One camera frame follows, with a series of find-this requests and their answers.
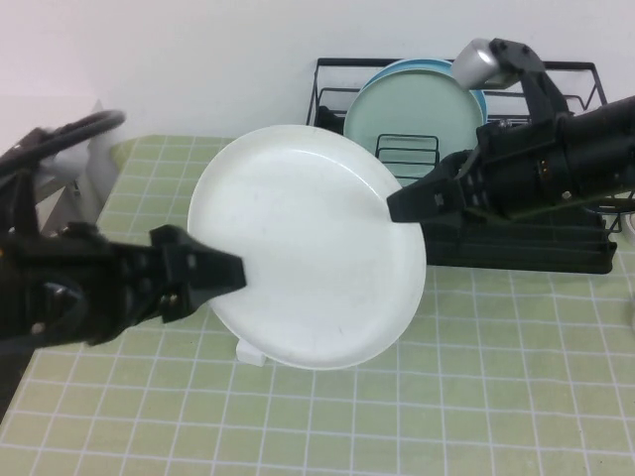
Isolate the black wire dish rack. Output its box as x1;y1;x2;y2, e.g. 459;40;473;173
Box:
302;58;635;234

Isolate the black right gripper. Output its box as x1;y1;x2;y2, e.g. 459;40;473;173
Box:
386;116;572;225

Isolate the white side table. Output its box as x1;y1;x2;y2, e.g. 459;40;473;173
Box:
0;96;120;239

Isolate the white plate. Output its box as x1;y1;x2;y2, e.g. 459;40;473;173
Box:
187;124;428;371

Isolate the green checked tablecloth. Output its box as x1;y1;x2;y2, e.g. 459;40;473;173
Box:
0;133;635;476

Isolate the light green plate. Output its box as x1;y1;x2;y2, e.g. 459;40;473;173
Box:
342;68;485;180

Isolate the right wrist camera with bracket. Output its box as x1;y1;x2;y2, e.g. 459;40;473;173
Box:
451;37;572;125

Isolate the white cube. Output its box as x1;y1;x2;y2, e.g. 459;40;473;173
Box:
235;336;267;368

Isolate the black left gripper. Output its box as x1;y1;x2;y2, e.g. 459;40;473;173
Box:
0;222;248;356

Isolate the blue plate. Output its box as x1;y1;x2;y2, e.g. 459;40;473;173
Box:
366;59;489;125

